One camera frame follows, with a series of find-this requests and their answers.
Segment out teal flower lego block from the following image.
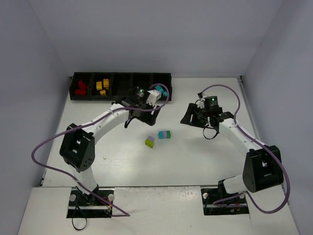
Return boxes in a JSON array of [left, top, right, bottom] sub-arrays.
[[155, 85, 164, 94]]

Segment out lilac and lime lego stack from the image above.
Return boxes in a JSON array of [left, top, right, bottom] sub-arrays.
[[145, 136, 155, 148]]

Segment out orange butterfly lego block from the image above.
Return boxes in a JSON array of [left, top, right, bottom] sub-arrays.
[[103, 79, 110, 89]]

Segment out yellow long lego brick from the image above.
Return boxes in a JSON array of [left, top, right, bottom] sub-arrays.
[[96, 81, 103, 91]]

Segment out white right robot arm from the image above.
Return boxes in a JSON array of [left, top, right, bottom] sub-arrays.
[[180, 96, 284, 194]]

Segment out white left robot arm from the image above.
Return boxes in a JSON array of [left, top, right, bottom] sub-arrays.
[[60, 88, 162, 195]]

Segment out red legos in bin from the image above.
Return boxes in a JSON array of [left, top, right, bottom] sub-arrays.
[[74, 79, 88, 96]]

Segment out teal lilac green lego stack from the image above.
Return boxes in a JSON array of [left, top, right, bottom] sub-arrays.
[[158, 130, 171, 139]]

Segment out black divided bin row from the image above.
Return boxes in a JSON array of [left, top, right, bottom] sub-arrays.
[[69, 72, 173, 101]]

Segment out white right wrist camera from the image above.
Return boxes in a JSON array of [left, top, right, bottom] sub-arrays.
[[195, 93, 207, 110]]

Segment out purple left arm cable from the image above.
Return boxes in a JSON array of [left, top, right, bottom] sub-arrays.
[[31, 83, 170, 218]]

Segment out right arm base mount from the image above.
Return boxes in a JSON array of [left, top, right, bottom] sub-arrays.
[[201, 185, 249, 216]]

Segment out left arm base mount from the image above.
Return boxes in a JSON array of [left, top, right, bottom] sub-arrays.
[[67, 188, 112, 218]]

